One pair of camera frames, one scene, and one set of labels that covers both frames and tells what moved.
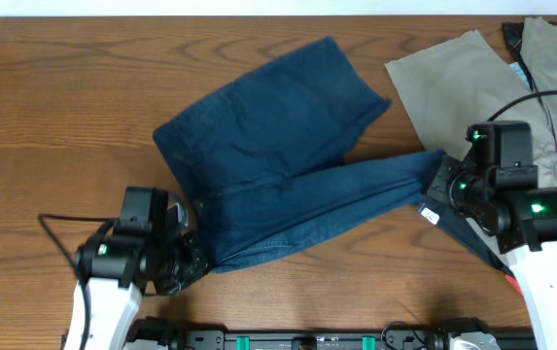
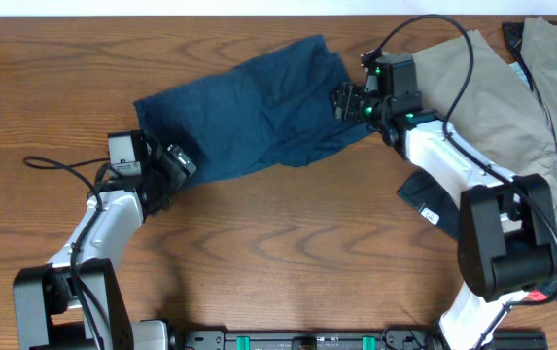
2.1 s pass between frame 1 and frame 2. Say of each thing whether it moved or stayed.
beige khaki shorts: stayed
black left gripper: moved
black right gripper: moved
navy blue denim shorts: moved
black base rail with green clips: stayed
